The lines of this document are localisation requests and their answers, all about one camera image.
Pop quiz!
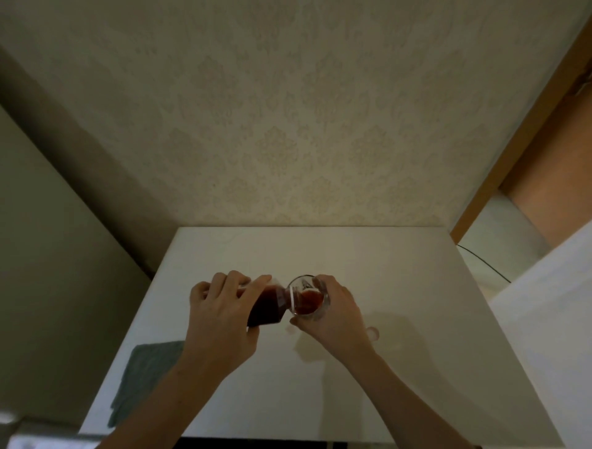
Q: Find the glass bottle with dark liquid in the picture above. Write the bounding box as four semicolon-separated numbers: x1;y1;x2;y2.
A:
238;277;297;328

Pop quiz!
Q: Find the white appliance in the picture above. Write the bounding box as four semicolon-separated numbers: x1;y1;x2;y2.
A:
0;409;99;449

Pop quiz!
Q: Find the person's right hand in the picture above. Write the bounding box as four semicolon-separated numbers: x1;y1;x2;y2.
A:
289;275;376;372

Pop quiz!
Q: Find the clear drinking glass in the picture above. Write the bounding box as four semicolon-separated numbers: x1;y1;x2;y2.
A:
287;275;332;323

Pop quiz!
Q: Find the black cable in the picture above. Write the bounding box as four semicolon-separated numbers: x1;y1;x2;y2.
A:
455;244;512;284

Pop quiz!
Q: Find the white cabinet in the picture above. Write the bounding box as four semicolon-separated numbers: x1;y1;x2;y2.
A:
488;221;592;449

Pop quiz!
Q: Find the person's left hand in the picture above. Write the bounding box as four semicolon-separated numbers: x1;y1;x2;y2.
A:
186;270;273;376

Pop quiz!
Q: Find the wooden door frame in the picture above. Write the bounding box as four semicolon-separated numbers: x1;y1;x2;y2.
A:
450;28;592;244

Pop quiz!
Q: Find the person's left forearm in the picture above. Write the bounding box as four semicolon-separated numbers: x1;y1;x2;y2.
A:
95;363;253;449

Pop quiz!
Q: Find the grey-green cloth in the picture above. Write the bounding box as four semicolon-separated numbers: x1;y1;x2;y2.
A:
107;340;187;429

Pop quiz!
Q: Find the person's right forearm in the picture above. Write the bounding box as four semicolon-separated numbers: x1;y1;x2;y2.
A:
324;352;484;449

